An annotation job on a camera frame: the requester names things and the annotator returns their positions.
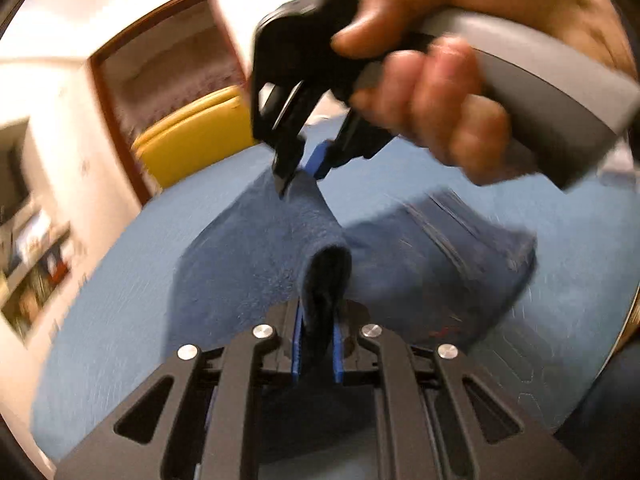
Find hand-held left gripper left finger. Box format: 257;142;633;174
55;302;307;480

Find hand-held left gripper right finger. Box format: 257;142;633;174
330;302;583;480

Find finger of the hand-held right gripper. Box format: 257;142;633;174
270;80;307;198
304;109;393;182

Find blue denim pants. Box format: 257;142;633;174
170;166;539;466

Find person's right hand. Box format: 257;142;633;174
331;0;637;187

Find yellow cushion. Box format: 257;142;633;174
131;85;261;192

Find blue quilted bed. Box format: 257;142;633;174
30;110;640;461

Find white shelf cabinet with drawers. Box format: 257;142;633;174
0;115;87;347

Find dark cloth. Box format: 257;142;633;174
554;340;640;480

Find dark wooden frame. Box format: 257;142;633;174
89;0;252;207

